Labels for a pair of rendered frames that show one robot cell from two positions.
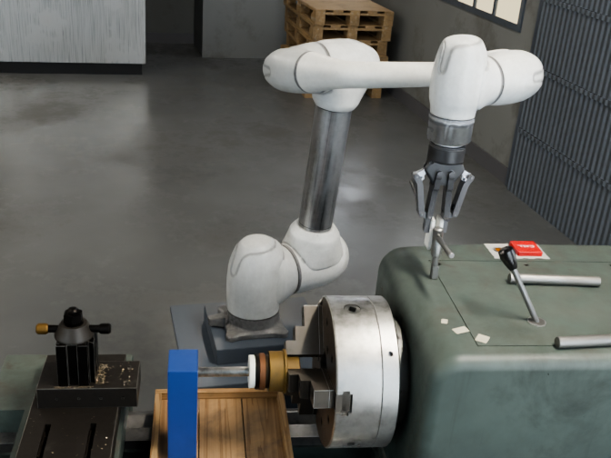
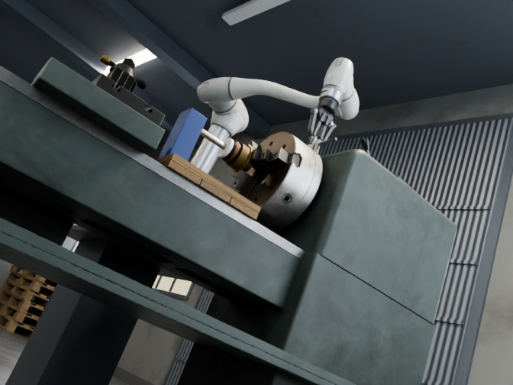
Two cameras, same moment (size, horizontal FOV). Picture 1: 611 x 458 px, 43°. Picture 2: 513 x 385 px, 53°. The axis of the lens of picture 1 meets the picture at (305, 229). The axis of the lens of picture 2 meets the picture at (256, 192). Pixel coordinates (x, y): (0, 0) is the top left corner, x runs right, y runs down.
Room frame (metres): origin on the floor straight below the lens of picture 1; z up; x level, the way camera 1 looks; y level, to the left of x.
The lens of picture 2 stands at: (-0.10, 0.48, 0.45)
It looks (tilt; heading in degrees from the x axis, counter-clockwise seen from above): 20 degrees up; 339
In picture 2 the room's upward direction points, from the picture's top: 22 degrees clockwise
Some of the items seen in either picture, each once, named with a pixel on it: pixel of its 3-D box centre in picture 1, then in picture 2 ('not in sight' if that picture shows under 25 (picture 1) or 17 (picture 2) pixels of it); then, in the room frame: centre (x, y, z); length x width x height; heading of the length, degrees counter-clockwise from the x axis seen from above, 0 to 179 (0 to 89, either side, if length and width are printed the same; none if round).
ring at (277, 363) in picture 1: (276, 371); (238, 156); (1.35, 0.04, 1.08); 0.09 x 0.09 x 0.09; 9
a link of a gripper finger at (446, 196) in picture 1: (446, 194); (322, 129); (1.53, -0.29, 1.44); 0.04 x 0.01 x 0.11; 9
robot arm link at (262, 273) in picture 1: (257, 273); not in sight; (1.99, 0.13, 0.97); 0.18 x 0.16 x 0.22; 129
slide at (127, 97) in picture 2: (74, 421); (101, 120); (1.30, 0.45, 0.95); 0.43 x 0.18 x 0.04; 9
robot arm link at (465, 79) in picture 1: (463, 74); (340, 78); (1.53, -0.28, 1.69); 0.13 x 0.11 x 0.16; 129
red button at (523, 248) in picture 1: (525, 250); not in sight; (1.67, -0.52, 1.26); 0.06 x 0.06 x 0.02; 9
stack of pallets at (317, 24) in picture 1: (334, 42); (37, 304); (8.10, -0.14, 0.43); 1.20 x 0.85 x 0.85; 17
